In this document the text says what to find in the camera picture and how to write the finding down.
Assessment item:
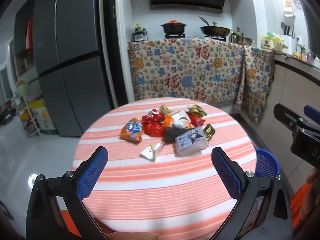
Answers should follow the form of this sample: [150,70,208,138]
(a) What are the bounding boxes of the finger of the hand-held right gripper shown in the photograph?
[304,105,320,126]
[274,104,304,133]

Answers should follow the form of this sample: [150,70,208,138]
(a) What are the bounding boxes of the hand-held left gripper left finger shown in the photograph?
[26,146,108,240]

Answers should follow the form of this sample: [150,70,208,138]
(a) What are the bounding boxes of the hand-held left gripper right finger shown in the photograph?
[211,147,293,240]

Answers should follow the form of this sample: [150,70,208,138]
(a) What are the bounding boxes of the blue plastic mesh basket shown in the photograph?
[254,148,279,180]

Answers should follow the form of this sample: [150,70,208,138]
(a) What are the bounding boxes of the gold foil wrapper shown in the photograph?
[203,124,216,141]

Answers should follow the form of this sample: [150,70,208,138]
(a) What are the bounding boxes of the clear cartoon print plastic box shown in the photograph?
[175,126,209,155]

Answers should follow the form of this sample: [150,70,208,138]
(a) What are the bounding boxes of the orange snack packet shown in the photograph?
[119,118,144,143]

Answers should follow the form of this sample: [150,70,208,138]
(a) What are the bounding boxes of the red snack wrapper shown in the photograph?
[187,112,206,127]

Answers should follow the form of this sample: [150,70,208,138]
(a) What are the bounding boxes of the white paper wrapper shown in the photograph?
[140,142,165,161]

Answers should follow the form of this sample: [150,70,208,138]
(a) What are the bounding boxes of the black foam net sleeve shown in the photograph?
[163,127,188,145]

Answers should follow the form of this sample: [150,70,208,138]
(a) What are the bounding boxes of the silver white wrapper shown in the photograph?
[172,119,186,130]

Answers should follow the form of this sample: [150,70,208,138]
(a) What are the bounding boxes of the pale green snack packet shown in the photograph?
[188,104,207,117]

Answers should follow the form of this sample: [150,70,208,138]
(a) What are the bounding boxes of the white red label wrapper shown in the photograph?
[172,110,194,125]

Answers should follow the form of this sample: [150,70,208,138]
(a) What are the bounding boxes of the small orange wrapper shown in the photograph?
[163,115,175,130]

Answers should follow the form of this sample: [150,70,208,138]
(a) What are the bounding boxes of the red plastic bag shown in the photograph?
[142,108,166,137]

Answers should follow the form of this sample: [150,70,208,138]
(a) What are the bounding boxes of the yellow brown snack wrapper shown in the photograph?
[160,104,173,116]

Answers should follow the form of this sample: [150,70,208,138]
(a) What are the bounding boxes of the person's right hand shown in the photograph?
[307,167,320,220]

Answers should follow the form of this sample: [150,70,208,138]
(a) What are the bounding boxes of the white kitchen cabinet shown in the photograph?
[260,51,320,193]

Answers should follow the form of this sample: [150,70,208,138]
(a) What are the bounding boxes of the narrow floral printed cloth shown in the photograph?
[235,45,276,126]

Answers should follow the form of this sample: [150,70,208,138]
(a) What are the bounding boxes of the striped round table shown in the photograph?
[72,97,258,240]

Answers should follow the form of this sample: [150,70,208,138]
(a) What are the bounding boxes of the white knife block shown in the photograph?
[281,21,297,55]

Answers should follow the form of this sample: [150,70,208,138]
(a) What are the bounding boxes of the yellow green kitchen appliance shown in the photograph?
[261,32,285,51]

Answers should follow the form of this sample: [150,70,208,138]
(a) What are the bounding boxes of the steel cooking pot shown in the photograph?
[236,33,256,46]

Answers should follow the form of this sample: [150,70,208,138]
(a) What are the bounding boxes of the storage rack with goods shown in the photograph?
[13,79,56,137]

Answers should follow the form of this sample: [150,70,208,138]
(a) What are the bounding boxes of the grey refrigerator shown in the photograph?
[32,0,118,138]

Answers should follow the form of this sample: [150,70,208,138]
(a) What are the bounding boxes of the black wok with lid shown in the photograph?
[199,16,231,37]

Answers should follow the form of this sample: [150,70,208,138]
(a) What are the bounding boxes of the black gas stove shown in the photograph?
[163,32,187,40]

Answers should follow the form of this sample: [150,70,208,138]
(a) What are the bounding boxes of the black clay pot orange lid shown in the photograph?
[161,20,187,35]

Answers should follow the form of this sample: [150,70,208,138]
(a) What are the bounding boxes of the seasoning bottle rack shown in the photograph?
[132,21,148,42]

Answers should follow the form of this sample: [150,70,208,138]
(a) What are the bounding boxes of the hanging wall decoration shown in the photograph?
[282,0,296,18]

